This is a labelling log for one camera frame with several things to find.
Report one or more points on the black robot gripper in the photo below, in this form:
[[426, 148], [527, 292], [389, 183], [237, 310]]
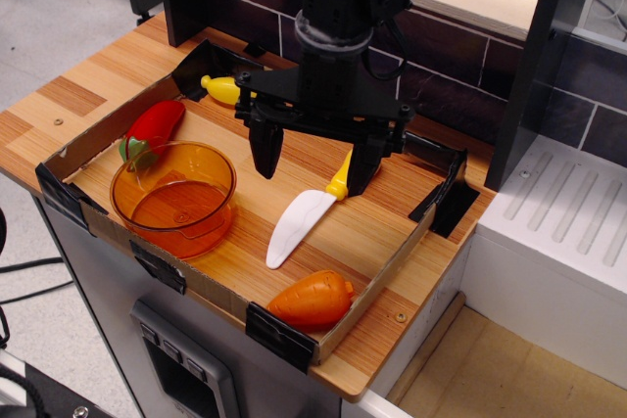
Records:
[[328, 94]]

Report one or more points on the yellow toy banana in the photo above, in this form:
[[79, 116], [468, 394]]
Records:
[[222, 89]]

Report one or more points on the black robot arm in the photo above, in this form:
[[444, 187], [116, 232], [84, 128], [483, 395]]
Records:
[[341, 25]]

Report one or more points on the orange transparent plastic pot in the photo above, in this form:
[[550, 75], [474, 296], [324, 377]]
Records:
[[177, 196]]

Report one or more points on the orange toy carrot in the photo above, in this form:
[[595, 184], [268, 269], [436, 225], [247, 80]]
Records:
[[315, 302]]

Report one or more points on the red toy chili pepper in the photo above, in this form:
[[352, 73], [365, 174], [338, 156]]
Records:
[[145, 140]]

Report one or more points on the grey toy oven front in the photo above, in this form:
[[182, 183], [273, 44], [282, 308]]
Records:
[[197, 383]]

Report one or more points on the white toy sink drainboard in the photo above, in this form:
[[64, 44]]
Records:
[[565, 210]]

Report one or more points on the white toy knife yellow handle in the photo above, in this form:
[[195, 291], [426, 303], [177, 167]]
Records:
[[303, 214]]

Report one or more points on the black vertical post right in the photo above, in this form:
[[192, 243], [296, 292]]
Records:
[[551, 27]]

